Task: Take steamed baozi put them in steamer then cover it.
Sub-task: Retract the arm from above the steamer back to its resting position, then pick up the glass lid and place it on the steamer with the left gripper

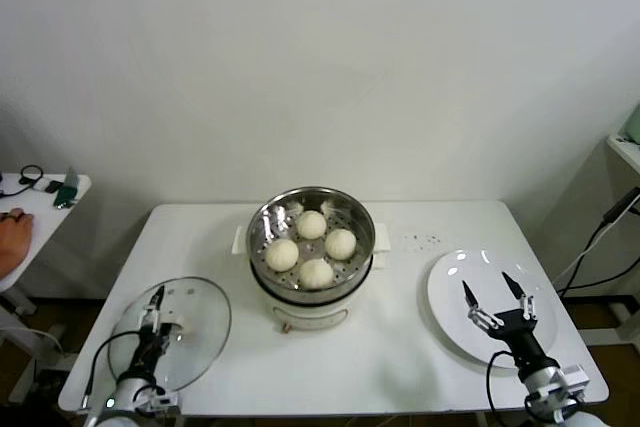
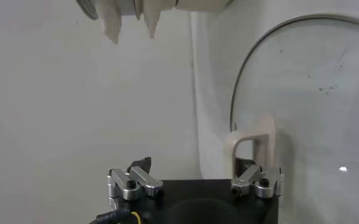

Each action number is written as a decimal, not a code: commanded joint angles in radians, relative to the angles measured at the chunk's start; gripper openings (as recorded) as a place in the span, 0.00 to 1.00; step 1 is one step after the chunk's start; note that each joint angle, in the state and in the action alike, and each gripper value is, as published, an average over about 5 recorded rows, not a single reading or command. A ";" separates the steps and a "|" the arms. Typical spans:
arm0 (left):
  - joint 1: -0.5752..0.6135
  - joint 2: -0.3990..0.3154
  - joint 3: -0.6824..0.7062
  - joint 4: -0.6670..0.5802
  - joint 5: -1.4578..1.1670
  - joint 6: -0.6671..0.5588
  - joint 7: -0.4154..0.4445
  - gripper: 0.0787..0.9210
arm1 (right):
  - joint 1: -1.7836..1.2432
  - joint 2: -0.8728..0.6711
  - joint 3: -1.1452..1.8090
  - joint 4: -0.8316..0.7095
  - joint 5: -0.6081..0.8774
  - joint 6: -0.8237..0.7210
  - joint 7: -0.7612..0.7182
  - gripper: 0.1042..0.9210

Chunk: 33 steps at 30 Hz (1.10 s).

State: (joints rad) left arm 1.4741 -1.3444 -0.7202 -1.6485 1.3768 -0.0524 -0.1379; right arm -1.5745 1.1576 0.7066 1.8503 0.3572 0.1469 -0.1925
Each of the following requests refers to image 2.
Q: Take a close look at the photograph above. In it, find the white electric cooker pot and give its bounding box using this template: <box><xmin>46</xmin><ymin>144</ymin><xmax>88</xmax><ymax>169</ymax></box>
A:
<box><xmin>99</xmin><ymin>0</ymin><xmax>233</xmax><ymax>45</ymax></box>

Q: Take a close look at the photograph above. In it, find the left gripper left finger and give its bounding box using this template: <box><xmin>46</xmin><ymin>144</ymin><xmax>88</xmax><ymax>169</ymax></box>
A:
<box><xmin>106</xmin><ymin>156</ymin><xmax>164</xmax><ymax>211</ymax></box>

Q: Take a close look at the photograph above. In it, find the round glass pot lid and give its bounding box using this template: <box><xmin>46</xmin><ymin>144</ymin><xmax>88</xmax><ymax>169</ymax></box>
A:
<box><xmin>227</xmin><ymin>13</ymin><xmax>359</xmax><ymax>224</ymax></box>

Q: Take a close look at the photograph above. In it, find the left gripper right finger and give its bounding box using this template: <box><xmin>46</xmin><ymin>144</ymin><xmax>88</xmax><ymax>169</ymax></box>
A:
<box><xmin>230</xmin><ymin>156</ymin><xmax>285</xmax><ymax>200</ymax></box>

